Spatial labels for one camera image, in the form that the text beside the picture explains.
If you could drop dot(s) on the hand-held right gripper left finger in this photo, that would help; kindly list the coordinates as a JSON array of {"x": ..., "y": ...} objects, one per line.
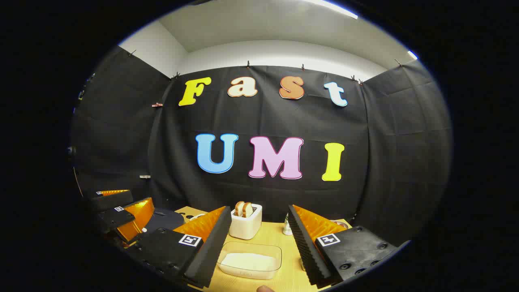
[{"x": 206, "y": 251}]

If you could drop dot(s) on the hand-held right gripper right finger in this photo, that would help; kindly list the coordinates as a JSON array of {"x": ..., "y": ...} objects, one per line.
[{"x": 306, "y": 247}]

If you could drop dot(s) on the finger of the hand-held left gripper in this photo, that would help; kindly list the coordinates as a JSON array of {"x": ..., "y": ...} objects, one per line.
[
  {"x": 117, "y": 219},
  {"x": 111, "y": 199}
]

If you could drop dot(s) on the white green bottle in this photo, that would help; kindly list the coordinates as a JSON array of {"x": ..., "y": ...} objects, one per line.
[{"x": 287, "y": 227}]

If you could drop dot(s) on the small white plate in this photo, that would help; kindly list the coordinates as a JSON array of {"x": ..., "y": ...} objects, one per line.
[{"x": 341, "y": 224}]

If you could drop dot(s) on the clear plastic food box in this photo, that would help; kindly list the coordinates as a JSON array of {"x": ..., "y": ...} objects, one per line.
[{"x": 251, "y": 248}]

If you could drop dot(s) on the white toaster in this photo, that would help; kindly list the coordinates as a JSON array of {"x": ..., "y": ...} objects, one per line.
[{"x": 245, "y": 227}]

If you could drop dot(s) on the toasted bread slice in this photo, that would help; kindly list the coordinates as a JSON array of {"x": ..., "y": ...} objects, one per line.
[
  {"x": 239, "y": 209},
  {"x": 247, "y": 210}
]

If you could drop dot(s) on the black backdrop cloth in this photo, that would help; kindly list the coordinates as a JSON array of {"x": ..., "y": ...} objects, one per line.
[{"x": 267, "y": 117}]

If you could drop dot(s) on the ceiling light strip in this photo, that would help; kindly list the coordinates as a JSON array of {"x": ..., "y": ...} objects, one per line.
[
  {"x": 412, "y": 55},
  {"x": 336, "y": 8}
]

